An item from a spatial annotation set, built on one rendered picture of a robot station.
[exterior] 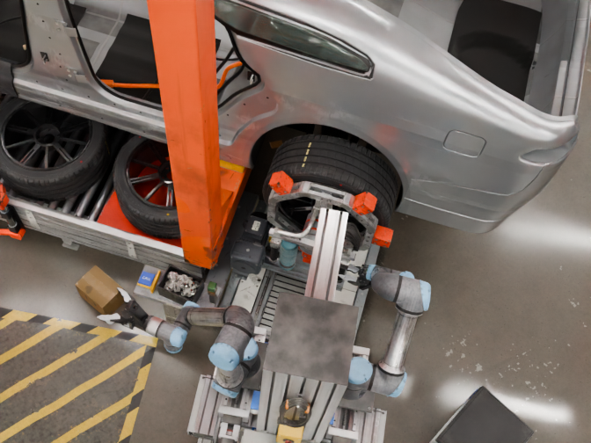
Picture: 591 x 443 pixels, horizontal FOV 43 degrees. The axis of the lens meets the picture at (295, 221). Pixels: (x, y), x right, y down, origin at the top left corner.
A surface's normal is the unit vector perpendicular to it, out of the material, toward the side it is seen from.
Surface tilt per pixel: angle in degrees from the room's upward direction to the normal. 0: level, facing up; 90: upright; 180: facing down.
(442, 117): 80
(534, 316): 0
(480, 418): 0
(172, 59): 90
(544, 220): 0
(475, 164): 90
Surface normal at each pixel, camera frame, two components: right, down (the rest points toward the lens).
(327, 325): 0.07, -0.47
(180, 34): -0.29, 0.84
